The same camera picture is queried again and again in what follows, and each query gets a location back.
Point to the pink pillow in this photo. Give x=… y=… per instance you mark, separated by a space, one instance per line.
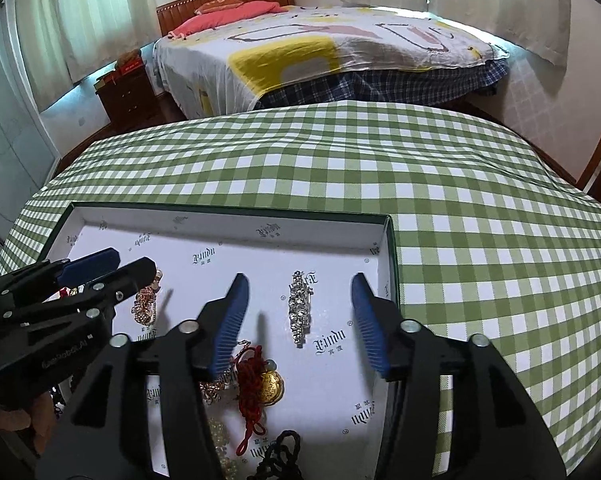
x=220 y=17

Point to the small patterned cushion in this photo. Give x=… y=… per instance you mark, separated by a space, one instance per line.
x=218 y=6

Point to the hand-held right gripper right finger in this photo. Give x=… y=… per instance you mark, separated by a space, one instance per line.
x=370 y=330

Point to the green checked tablecloth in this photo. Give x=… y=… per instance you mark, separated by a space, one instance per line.
x=430 y=185

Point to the person's left hand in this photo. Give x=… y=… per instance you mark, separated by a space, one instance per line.
x=20 y=417

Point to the dark red jewelry piece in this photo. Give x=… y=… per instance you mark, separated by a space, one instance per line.
x=70 y=292

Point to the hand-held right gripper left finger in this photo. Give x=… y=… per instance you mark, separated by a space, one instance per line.
x=229 y=325

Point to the red box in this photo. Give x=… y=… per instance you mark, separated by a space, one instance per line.
x=129 y=66

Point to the white wardrobe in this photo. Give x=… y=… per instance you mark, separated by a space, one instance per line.
x=10 y=135

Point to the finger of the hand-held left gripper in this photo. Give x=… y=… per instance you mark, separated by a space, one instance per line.
x=93 y=262
x=130 y=277

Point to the red knot gold pendant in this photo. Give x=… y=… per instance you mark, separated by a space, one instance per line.
x=269 y=385

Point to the dark wooden nightstand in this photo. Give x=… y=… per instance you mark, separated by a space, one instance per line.
x=130 y=95

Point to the white printed box green rim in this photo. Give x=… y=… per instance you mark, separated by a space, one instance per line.
x=205 y=250

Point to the brown plush toy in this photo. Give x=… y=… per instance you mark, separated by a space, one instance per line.
x=128 y=56

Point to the white yellow printed bedsheet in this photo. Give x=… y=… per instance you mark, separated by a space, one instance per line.
x=290 y=45

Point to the blue plaid bed cover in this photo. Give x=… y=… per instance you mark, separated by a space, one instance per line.
x=380 y=85

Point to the rhinestone hair clip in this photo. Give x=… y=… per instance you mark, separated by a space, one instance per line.
x=298 y=310

